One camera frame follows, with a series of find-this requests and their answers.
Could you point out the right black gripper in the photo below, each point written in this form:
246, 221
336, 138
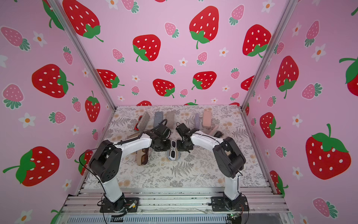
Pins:
184, 145

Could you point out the grey case with red glasses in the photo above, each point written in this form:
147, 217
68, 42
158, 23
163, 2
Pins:
142, 122

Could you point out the aluminium rail frame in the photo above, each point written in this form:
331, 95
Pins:
175, 206

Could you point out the pink case black glasses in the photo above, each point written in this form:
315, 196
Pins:
215, 132

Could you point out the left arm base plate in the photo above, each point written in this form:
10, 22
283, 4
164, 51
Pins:
120, 207

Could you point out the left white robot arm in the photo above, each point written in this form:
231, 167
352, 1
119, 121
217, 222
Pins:
105, 162

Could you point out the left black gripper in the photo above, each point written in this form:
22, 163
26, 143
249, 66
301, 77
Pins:
168, 147

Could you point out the floral table mat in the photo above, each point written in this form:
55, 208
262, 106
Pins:
196, 169

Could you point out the grey case mint interior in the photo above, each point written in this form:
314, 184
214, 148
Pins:
170, 118

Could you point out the pink case round glasses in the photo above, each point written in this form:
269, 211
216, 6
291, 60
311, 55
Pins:
207, 119

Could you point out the grey case tan interior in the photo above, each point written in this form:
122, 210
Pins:
197, 121

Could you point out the electronics board with cables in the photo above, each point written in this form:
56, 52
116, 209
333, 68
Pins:
234, 218

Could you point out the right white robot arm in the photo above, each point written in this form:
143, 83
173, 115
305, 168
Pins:
229, 158

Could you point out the blue-grey case purple glasses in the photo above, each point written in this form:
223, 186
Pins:
158, 117

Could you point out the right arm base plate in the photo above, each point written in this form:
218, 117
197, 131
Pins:
224, 204

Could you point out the light blue case white glasses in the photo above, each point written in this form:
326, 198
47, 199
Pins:
173, 153

